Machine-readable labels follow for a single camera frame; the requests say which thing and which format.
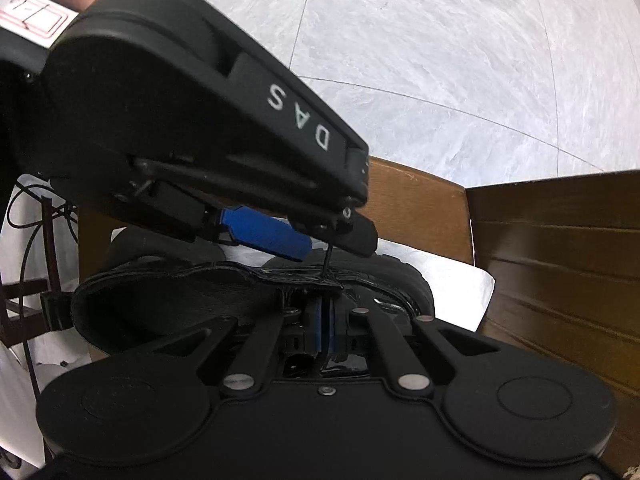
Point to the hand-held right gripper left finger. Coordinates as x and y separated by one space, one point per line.
314 327

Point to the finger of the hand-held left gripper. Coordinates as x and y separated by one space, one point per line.
265 235
357 237

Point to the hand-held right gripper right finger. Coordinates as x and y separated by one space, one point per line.
329 327

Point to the black shoelace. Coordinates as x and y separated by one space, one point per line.
327 265

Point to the white paper sheet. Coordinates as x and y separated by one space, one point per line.
450 285

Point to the dark brown slatted board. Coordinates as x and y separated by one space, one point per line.
560 260

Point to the white fringed woven cloth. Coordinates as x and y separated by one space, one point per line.
632 476

